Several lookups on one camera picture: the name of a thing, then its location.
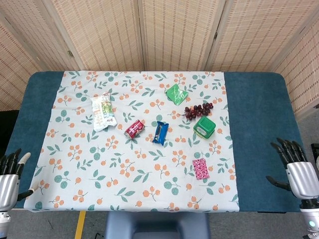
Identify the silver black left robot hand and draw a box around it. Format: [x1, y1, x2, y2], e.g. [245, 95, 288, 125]
[0, 148, 35, 212]

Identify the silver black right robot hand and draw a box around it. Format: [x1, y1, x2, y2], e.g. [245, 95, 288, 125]
[266, 138, 319, 200]

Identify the pink patterned packet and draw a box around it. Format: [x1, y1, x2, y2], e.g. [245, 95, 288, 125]
[192, 158, 209, 180]

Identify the white black equipment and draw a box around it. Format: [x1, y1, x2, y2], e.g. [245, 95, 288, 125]
[311, 143, 319, 172]

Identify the black object beside table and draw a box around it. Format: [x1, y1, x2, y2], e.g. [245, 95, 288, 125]
[0, 109, 20, 160]

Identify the yellow floor tape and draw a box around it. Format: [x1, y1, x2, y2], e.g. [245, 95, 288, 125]
[74, 211, 87, 239]

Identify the teal blue table cover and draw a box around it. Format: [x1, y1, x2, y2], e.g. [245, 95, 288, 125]
[0, 71, 309, 214]

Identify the green plastic box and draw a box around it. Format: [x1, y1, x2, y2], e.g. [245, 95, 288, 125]
[193, 116, 216, 140]

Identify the floral orange berry tablecloth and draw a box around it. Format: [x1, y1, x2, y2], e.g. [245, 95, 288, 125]
[23, 71, 240, 213]

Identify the white crumpled snack bag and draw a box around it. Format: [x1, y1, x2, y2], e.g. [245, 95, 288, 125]
[90, 92, 117, 132]

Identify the dark red grape bunch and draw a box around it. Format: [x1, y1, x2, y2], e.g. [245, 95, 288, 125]
[178, 102, 214, 122]

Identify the red soda can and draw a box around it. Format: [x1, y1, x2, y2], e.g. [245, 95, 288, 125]
[124, 119, 146, 138]

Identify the blue cookie packet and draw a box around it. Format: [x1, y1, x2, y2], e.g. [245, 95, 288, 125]
[152, 121, 169, 146]

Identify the green foil packet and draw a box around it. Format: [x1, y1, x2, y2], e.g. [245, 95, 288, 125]
[164, 84, 189, 106]

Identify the blue grey robot torso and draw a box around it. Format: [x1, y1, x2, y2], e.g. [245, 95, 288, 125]
[104, 212, 210, 239]

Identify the woven bamboo folding screen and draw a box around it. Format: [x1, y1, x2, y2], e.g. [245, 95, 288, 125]
[0, 0, 319, 120]

